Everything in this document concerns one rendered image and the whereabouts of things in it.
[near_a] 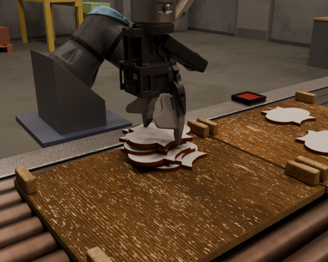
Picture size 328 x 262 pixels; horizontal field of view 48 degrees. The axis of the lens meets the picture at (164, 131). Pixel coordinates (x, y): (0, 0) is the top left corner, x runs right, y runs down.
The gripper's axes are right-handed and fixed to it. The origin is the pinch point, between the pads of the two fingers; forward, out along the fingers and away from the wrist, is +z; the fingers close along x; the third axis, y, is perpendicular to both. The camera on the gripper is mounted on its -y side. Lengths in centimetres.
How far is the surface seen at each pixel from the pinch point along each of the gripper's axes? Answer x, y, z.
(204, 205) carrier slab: 17.6, 5.1, 5.5
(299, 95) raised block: -7, -54, 4
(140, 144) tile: 1.3, 6.2, 0.7
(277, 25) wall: -501, -686, 69
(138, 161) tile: 2.9, 7.8, 3.1
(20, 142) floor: -253, -33, 100
